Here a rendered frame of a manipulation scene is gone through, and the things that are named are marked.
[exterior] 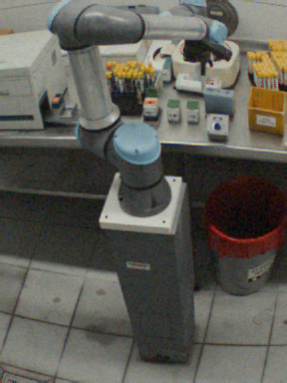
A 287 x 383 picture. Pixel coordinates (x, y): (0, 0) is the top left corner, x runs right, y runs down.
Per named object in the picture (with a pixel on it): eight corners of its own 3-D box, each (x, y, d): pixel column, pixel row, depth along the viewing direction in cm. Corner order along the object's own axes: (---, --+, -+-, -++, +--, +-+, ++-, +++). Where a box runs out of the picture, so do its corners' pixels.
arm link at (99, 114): (111, 174, 163) (72, 16, 124) (77, 153, 172) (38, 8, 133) (142, 149, 168) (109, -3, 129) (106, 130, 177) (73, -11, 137)
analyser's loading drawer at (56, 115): (36, 124, 202) (33, 113, 199) (42, 113, 207) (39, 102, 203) (88, 124, 198) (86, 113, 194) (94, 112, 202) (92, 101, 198)
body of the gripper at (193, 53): (188, 53, 186) (185, 25, 178) (213, 55, 184) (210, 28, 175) (183, 63, 181) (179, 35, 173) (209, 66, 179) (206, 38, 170)
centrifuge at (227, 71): (165, 91, 210) (161, 65, 201) (188, 53, 228) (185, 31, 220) (228, 102, 202) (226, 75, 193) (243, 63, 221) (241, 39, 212)
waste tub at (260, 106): (247, 131, 190) (247, 108, 183) (251, 108, 198) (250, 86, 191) (284, 136, 186) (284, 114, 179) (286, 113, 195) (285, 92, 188)
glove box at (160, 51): (143, 83, 215) (140, 63, 208) (154, 52, 231) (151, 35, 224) (175, 84, 212) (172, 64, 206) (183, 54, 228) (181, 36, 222)
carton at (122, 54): (80, 83, 221) (75, 54, 210) (101, 48, 240) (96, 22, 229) (142, 83, 215) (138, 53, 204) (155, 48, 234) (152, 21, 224)
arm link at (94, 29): (112, 12, 118) (232, 19, 152) (82, 5, 124) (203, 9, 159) (102, 56, 123) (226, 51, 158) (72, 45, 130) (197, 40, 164)
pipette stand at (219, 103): (204, 118, 196) (202, 95, 189) (208, 106, 201) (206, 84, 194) (232, 122, 193) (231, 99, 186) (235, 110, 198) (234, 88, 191)
